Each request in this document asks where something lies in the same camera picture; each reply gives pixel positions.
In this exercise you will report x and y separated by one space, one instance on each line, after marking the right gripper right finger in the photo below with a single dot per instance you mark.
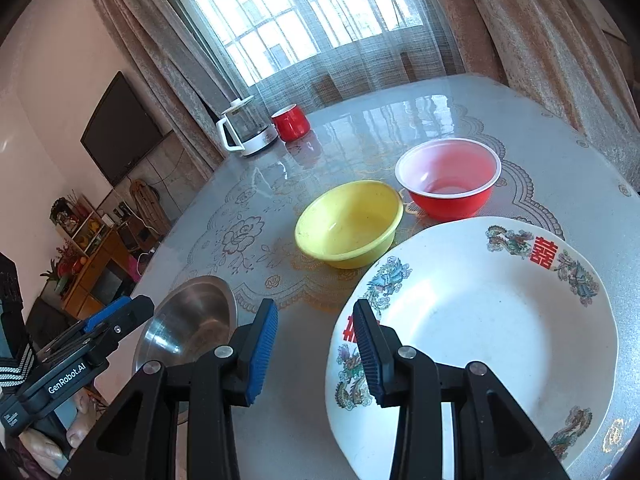
378 346

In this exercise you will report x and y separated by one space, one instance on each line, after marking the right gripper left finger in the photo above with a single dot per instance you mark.
253 344

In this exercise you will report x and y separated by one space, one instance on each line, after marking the stainless steel bowl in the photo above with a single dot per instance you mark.
196 317

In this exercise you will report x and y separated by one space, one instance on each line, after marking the yellow plastic bowl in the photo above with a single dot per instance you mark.
351 225

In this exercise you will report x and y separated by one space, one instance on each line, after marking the large white dragon plate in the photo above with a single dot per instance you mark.
517 298

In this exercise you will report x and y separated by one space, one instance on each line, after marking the red plastic bowl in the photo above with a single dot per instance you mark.
449 179

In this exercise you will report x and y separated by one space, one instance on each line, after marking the wooden cabinet with shelf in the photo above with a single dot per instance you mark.
91 268

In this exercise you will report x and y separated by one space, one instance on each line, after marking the white glass electric kettle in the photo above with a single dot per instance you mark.
243 130

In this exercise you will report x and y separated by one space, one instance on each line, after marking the red ceramic mug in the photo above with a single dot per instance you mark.
291 123

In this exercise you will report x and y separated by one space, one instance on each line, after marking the white sheer window curtain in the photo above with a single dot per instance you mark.
316 53

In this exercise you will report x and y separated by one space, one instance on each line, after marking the beige patterned curtain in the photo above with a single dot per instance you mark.
552 51

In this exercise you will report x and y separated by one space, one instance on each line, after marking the black wall television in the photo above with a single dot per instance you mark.
120 131

